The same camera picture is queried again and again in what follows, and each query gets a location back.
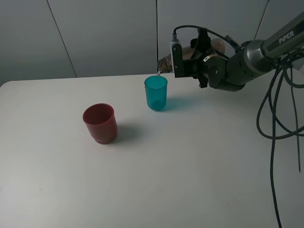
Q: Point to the teal translucent plastic cup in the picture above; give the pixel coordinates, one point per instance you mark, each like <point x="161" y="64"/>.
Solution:
<point x="156" y="92"/>

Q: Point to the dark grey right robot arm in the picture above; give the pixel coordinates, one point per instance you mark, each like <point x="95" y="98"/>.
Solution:
<point x="255" y="59"/>

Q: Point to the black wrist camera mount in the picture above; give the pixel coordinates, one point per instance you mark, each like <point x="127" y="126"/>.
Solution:
<point x="177" y="60"/>

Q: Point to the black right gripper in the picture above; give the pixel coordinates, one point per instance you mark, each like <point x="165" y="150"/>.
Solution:
<point x="205" y="60"/>

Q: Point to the smoky transparent water bottle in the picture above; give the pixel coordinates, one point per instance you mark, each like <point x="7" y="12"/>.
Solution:
<point x="165" y="64"/>

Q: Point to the red plastic cup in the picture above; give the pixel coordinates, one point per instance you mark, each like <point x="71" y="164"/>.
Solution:
<point x="101" y="123"/>

